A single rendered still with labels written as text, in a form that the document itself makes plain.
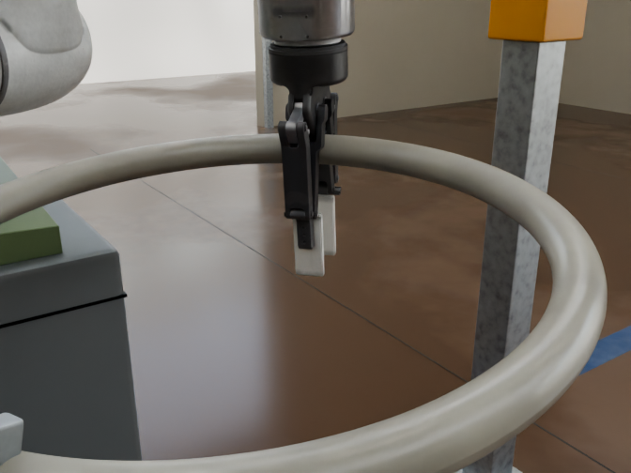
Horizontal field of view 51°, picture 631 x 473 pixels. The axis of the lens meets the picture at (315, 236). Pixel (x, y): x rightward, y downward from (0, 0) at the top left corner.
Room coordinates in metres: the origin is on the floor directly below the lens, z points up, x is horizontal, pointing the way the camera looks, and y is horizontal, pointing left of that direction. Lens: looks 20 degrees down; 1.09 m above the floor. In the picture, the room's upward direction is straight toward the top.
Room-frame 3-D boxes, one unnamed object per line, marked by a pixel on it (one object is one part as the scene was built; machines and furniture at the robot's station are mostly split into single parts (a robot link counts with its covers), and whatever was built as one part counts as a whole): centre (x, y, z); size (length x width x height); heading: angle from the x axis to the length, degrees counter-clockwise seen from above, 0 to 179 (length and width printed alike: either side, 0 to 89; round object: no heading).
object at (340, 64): (0.65, 0.01, 0.99); 0.08 x 0.07 x 0.09; 165
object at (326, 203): (0.69, -0.01, 0.84); 0.03 x 0.01 x 0.07; 74
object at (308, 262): (0.64, 0.01, 0.84); 0.03 x 0.01 x 0.07; 74
